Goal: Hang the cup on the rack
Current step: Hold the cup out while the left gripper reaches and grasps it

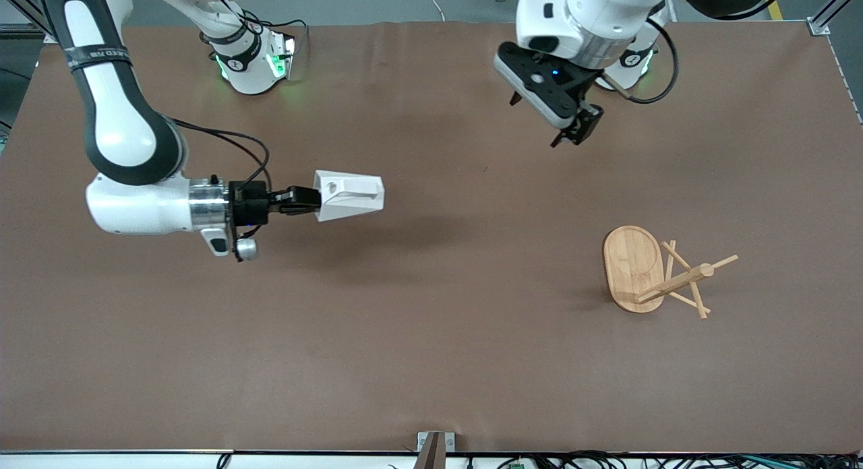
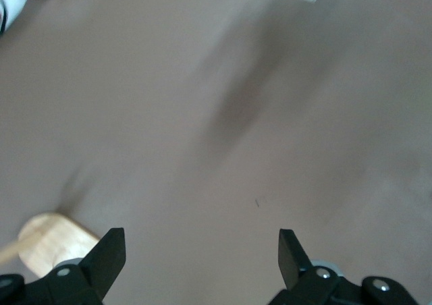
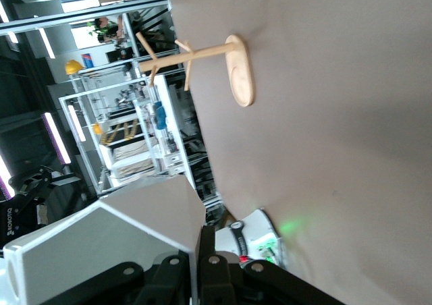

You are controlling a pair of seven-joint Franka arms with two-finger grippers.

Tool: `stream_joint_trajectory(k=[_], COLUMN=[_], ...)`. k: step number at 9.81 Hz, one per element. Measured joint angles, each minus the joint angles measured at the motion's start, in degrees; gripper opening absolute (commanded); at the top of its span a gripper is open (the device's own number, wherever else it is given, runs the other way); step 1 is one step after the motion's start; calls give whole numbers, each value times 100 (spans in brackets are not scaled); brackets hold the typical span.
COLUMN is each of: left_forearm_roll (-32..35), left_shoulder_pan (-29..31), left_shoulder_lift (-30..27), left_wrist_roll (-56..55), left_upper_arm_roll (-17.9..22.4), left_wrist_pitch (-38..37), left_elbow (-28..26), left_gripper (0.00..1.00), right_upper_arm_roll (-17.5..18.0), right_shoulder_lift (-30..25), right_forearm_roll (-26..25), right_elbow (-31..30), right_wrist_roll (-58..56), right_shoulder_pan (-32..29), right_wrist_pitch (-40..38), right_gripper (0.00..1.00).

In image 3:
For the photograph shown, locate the blue bundle on shelf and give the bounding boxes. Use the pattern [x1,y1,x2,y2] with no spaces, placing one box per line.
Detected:
[153,101,169,131]

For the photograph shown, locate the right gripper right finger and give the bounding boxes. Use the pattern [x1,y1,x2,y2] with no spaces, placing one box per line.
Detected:
[194,225,346,305]

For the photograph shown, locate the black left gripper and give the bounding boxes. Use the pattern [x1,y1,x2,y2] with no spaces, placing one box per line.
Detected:
[0,165,53,244]

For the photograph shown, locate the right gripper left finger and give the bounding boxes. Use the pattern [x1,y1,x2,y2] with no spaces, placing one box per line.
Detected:
[33,252,195,305]

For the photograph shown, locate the green potted plant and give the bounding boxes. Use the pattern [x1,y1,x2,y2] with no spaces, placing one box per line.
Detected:
[86,16,119,44]

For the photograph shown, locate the white metal shelving unit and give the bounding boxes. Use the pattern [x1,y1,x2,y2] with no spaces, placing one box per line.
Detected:
[59,74,192,196]

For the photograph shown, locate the purple white light bar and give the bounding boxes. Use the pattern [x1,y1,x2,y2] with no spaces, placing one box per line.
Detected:
[40,111,72,166]

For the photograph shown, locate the wooden cup rack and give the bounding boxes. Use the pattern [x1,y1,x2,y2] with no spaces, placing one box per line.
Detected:
[135,34,257,109]

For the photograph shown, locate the grey overhead frame beam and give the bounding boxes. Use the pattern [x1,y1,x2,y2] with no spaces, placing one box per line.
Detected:
[0,0,170,36]

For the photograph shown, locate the white faceted cup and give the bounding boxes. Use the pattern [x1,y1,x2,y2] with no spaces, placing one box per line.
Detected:
[2,174,207,305]

